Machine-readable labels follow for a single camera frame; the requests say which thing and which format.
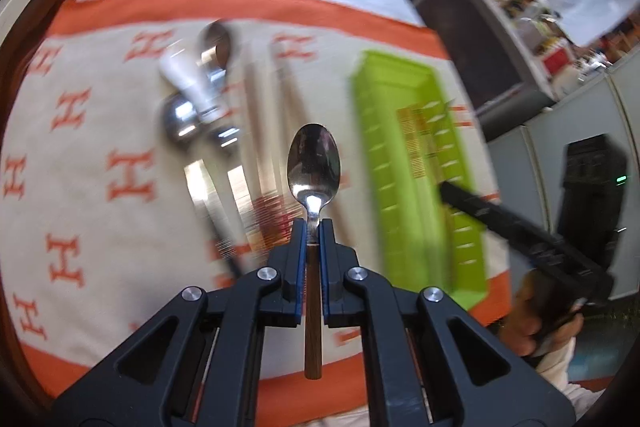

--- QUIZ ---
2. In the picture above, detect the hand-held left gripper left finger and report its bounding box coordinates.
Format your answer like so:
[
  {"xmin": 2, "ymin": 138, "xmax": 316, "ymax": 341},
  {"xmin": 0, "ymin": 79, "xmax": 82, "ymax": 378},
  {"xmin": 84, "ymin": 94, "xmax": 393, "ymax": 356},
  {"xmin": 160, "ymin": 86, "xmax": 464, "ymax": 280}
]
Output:
[{"xmin": 50, "ymin": 218, "xmax": 307, "ymax": 427}]

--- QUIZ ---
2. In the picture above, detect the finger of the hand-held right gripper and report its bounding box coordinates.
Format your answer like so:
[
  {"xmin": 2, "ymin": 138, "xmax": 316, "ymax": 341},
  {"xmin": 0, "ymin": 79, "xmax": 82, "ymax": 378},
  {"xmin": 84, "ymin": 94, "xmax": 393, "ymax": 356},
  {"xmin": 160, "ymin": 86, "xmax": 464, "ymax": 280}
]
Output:
[{"xmin": 437, "ymin": 182, "xmax": 566, "ymax": 269}]

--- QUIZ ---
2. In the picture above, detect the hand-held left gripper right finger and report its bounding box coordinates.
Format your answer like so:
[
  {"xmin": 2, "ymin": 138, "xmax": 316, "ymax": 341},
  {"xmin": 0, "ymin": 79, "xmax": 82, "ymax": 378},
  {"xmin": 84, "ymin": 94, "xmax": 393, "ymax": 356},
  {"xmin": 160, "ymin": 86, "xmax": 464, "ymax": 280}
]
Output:
[{"xmin": 319, "ymin": 218, "xmax": 577, "ymax": 427}]

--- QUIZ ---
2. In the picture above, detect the wooden-handled metal spoon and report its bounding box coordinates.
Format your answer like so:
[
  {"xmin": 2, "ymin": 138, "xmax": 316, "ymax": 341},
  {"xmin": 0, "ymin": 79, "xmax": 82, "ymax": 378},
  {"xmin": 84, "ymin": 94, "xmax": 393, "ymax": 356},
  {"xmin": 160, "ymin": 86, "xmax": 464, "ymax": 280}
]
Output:
[{"xmin": 286, "ymin": 123, "xmax": 342, "ymax": 380}]

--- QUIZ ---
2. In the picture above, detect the green plastic tray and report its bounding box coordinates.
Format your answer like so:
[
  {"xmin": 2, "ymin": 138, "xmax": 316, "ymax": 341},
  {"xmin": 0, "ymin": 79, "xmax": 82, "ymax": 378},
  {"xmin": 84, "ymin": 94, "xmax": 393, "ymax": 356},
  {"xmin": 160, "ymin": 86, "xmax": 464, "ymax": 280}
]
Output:
[{"xmin": 348, "ymin": 50, "xmax": 489, "ymax": 310}]

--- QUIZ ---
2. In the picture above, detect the pile of assorted chopsticks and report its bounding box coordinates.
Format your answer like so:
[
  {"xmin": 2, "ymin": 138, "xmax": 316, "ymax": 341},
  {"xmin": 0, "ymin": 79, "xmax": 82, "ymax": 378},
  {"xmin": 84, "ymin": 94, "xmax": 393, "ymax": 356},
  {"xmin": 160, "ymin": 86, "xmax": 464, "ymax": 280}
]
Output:
[{"xmin": 240, "ymin": 38, "xmax": 351, "ymax": 258}]

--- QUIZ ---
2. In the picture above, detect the person's right forearm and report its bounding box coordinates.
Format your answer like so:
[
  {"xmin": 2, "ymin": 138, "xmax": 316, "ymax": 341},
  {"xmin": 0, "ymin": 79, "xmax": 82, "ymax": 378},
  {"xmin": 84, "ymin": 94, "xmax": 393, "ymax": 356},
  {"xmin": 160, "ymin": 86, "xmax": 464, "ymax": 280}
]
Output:
[{"xmin": 537, "ymin": 334, "xmax": 617, "ymax": 413}]

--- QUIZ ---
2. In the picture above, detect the person's right hand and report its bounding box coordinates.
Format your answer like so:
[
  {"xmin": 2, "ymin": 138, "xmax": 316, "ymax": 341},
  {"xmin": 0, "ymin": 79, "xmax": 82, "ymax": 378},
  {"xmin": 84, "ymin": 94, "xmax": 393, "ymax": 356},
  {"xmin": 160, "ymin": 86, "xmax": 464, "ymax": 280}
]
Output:
[{"xmin": 500, "ymin": 274, "xmax": 587, "ymax": 360}]

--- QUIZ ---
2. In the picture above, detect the grey cabinet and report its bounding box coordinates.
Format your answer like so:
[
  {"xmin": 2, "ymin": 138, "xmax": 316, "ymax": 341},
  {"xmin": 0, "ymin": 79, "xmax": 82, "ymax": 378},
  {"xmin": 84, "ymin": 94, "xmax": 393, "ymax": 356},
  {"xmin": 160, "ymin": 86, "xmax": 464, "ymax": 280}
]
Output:
[{"xmin": 487, "ymin": 19, "xmax": 640, "ymax": 303}]

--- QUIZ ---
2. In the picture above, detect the clutter of jars and containers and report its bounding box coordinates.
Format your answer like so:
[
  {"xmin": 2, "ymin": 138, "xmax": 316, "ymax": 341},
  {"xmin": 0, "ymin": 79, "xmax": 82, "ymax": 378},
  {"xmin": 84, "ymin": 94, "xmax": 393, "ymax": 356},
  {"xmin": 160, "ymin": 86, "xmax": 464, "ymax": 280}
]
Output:
[{"xmin": 450, "ymin": 0, "xmax": 640, "ymax": 98}]

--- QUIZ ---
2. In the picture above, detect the orange and beige printed blanket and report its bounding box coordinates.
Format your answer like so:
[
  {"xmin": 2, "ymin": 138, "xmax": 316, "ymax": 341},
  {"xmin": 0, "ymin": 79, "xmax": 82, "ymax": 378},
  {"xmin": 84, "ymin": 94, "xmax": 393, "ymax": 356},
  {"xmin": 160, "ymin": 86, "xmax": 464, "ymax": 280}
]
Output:
[{"xmin": 0, "ymin": 0, "xmax": 512, "ymax": 423}]

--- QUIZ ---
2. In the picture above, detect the white ceramic spoon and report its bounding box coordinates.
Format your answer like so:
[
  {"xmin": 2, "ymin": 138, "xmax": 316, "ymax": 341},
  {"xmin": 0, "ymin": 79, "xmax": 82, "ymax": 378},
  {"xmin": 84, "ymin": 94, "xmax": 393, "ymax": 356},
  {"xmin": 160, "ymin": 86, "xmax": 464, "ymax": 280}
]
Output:
[{"xmin": 158, "ymin": 46, "xmax": 227, "ymax": 124}]

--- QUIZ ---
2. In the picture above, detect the large metal spoon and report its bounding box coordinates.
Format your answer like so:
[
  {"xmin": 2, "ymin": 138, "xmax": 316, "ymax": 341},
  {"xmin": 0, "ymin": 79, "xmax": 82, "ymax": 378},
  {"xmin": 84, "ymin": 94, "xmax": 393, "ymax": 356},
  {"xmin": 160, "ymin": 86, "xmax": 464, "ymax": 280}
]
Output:
[{"xmin": 197, "ymin": 19, "xmax": 238, "ymax": 78}]

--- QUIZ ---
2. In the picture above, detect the small gold-handled metal spoon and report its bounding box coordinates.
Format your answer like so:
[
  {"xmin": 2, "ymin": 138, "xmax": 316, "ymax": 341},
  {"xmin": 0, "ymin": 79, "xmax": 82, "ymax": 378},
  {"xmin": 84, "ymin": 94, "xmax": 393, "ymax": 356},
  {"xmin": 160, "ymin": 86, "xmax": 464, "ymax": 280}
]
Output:
[{"xmin": 212, "ymin": 127, "xmax": 256, "ymax": 258}]

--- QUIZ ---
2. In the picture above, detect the dark-handled metal spoon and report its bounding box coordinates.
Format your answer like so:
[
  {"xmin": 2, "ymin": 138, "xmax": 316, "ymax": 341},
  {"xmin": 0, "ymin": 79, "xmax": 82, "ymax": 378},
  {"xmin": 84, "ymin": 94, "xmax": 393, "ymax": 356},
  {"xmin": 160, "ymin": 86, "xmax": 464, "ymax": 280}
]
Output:
[{"xmin": 159, "ymin": 99, "xmax": 246, "ymax": 280}]

